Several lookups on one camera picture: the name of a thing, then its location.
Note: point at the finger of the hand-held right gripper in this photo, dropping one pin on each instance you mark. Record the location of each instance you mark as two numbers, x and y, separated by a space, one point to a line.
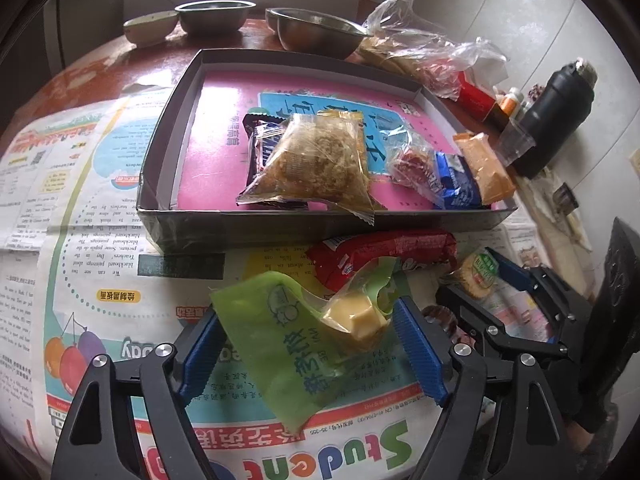
462 302
510 267

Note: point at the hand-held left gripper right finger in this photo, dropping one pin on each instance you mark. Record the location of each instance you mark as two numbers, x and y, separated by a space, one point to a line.
417 350

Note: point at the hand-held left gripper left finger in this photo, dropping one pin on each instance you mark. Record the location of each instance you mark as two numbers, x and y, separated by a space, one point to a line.
192 355

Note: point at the round biscuit green label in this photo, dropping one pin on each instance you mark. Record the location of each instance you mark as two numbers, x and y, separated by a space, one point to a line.
475 272

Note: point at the green packet yellow cake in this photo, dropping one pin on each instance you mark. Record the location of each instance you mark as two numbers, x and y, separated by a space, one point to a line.
270 340

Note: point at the blue snack packet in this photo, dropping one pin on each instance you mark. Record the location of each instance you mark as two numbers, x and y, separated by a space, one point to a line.
460 185

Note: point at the orange wafer packet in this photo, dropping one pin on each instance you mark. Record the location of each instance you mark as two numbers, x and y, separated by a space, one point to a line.
487 170

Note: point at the clear packet red sweets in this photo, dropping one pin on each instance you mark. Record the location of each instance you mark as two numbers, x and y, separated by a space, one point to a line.
415 165

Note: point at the grey cardboard box pink bottom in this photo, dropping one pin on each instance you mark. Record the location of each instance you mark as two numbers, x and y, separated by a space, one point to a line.
220 160

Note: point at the clear packet meat floss cake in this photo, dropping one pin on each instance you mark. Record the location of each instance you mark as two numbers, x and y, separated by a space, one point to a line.
315 160

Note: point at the brown chocolate bar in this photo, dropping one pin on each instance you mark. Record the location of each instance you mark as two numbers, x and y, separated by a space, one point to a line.
260 145

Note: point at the person's right hand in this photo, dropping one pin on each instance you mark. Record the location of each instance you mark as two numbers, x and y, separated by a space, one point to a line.
582 444

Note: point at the newspaper with cartoon picture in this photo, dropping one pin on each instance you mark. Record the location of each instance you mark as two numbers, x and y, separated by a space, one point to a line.
525 250

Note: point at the brown cake packet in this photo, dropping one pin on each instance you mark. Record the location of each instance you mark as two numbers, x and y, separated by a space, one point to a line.
442 317

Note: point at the small steel cup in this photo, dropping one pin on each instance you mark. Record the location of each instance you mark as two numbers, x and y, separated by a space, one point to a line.
566 196

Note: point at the newspaper with large coloured heading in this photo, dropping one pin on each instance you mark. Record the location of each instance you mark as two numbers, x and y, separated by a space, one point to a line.
125 285

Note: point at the red snack packet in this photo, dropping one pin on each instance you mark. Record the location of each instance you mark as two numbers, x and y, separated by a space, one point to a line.
380 250

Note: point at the clear plastic cup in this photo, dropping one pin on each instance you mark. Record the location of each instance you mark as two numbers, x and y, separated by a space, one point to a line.
512 142

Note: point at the black thermos bottle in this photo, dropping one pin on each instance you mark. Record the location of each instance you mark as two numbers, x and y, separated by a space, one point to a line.
550 120

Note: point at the small white bottle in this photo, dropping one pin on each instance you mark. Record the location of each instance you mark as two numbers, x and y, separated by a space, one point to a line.
510 102

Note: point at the red white flower decoration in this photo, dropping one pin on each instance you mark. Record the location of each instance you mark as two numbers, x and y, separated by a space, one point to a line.
537 92

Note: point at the newspaper with green header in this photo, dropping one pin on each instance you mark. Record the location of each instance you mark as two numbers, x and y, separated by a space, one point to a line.
75 170

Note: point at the brown baked food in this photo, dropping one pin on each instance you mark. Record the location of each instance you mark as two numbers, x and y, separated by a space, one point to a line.
395 55

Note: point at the clear plastic bag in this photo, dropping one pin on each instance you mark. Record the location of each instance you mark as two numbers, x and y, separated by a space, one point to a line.
425 30

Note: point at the large steel bowl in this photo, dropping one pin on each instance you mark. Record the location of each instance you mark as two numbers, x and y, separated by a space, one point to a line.
320 35

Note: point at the white ceramic bowl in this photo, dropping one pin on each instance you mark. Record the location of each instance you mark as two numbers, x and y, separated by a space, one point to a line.
150 30

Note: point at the small steel bowl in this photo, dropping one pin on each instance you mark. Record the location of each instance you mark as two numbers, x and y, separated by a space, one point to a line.
210 20

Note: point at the dark refrigerator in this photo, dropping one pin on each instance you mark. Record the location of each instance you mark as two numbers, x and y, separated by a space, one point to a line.
75 35

